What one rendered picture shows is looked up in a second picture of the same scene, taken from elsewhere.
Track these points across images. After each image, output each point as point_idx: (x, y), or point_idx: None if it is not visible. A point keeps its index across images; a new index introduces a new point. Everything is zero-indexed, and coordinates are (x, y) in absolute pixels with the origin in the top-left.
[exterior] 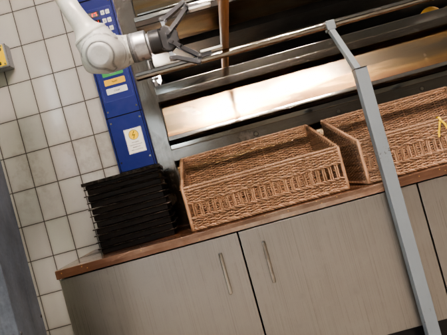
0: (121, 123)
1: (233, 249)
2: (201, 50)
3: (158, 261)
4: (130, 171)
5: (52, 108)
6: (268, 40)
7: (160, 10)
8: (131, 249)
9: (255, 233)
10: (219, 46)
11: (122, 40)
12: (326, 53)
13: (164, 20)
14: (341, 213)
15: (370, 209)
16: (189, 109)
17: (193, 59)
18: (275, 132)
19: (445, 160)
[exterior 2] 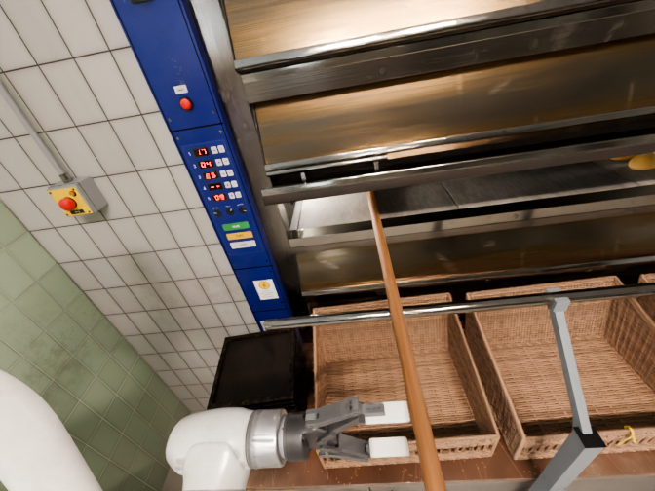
0: (250, 275)
1: (362, 490)
2: (372, 457)
3: (288, 490)
4: (260, 401)
5: (169, 248)
6: (459, 312)
7: (301, 184)
8: (262, 473)
9: (385, 486)
10: (404, 455)
11: (238, 468)
12: (503, 226)
13: (316, 428)
14: (477, 484)
15: (506, 484)
16: (327, 261)
17: (357, 459)
18: (413, 290)
19: (605, 452)
